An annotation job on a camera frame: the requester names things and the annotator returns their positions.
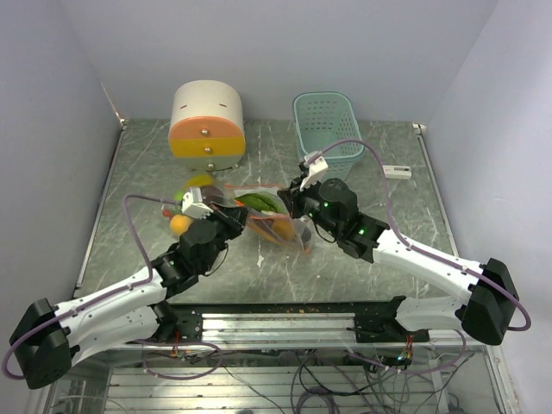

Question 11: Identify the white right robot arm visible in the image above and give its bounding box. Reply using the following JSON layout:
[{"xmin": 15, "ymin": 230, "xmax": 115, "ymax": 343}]
[{"xmin": 277, "ymin": 179, "xmax": 518, "ymax": 346}]

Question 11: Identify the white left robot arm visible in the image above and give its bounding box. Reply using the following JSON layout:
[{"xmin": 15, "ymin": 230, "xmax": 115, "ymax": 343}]
[{"xmin": 2, "ymin": 205, "xmax": 248, "ymax": 390}]

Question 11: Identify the zip bag with fruit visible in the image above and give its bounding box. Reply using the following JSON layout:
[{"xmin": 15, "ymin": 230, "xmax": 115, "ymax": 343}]
[{"xmin": 161, "ymin": 172, "xmax": 236, "ymax": 239}]

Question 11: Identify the light blue plastic basket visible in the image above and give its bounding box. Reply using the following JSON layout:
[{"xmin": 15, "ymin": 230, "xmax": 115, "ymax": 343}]
[{"xmin": 292, "ymin": 91, "xmax": 365, "ymax": 180}]

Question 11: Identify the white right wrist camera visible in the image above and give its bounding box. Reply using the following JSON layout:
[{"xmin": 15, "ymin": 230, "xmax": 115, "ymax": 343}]
[{"xmin": 299, "ymin": 153, "xmax": 329, "ymax": 191}]

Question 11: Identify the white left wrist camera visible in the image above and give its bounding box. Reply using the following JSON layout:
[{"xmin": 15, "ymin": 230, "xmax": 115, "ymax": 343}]
[{"xmin": 180, "ymin": 186, "xmax": 213, "ymax": 220}]

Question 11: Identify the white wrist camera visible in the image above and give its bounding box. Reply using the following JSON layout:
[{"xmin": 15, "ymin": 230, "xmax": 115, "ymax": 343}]
[
  {"xmin": 299, "ymin": 153, "xmax": 329, "ymax": 191},
  {"xmin": 180, "ymin": 186, "xmax": 213, "ymax": 220}
]

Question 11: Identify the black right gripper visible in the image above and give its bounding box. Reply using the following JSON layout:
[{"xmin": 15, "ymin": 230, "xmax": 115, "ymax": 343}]
[{"xmin": 278, "ymin": 172, "xmax": 341, "ymax": 238}]

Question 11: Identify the small white device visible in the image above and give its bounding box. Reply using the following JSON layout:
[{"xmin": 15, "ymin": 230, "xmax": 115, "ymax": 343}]
[{"xmin": 383, "ymin": 165, "xmax": 411, "ymax": 180}]

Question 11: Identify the zip bag with fake food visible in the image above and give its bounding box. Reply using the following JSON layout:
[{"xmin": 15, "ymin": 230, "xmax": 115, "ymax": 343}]
[{"xmin": 224, "ymin": 185, "xmax": 313, "ymax": 254}]

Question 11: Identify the round three-drawer cabinet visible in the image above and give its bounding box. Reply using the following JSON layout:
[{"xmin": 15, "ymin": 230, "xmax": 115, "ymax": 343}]
[{"xmin": 168, "ymin": 80, "xmax": 246, "ymax": 171}]

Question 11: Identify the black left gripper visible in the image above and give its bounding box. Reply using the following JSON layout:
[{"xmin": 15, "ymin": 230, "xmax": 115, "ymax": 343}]
[{"xmin": 197, "ymin": 200, "xmax": 250, "ymax": 271}]

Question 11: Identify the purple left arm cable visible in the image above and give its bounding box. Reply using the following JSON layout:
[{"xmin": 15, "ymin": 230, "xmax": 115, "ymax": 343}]
[{"xmin": 2, "ymin": 193, "xmax": 186, "ymax": 380}]

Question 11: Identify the aluminium frame rail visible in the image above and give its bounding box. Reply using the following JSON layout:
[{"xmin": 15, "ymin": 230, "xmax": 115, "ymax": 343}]
[{"xmin": 47, "ymin": 308, "xmax": 497, "ymax": 350}]

